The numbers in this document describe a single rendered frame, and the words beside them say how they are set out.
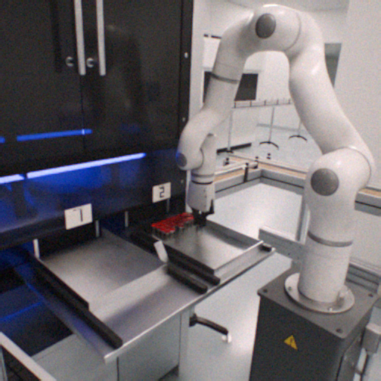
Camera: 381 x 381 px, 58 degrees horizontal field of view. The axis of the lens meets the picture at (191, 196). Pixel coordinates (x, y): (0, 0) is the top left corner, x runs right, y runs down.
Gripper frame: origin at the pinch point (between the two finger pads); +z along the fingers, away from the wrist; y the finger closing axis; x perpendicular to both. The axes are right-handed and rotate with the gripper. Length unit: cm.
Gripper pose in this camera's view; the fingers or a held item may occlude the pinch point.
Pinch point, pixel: (199, 220)
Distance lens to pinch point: 125.9
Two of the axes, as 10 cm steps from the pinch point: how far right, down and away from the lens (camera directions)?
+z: -0.4, 9.4, 3.4
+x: 6.9, -2.2, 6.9
